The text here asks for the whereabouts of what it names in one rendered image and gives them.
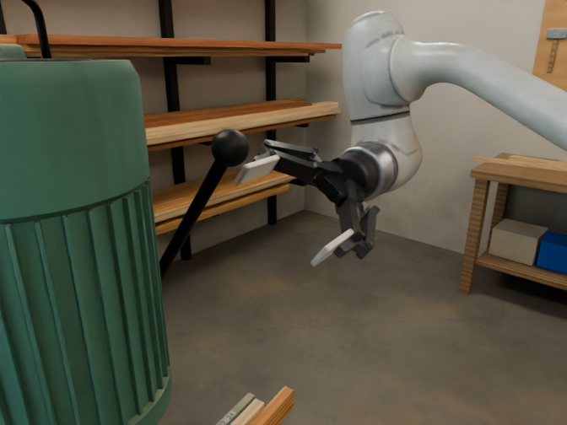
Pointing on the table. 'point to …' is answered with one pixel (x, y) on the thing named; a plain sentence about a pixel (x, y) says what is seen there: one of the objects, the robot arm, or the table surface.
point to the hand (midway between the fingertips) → (283, 212)
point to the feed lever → (240, 147)
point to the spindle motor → (78, 249)
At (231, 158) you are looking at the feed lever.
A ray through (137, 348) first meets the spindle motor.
